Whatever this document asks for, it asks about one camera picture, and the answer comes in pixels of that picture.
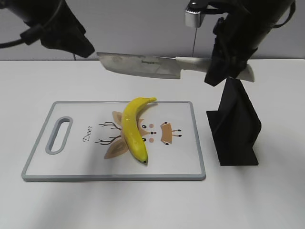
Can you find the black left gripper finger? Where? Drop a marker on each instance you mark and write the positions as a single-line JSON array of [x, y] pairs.
[[79, 45]]

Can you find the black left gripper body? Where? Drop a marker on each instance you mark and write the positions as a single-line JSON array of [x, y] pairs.
[[64, 23]]

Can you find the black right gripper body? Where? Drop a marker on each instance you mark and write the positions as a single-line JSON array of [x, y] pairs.
[[241, 32]]

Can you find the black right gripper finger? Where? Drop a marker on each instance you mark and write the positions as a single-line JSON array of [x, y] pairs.
[[223, 65]]

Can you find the white-handled kitchen knife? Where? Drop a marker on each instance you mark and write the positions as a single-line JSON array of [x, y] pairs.
[[151, 66]]

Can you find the yellow plastic banana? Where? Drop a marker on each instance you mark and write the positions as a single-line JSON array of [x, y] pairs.
[[130, 129]]

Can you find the black knife stand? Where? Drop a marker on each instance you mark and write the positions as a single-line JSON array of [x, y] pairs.
[[235, 126]]

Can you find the grey-rimmed deer cutting board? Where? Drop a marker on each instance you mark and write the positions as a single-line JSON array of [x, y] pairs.
[[82, 141]]

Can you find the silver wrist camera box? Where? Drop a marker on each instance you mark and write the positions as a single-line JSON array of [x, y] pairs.
[[193, 18]]

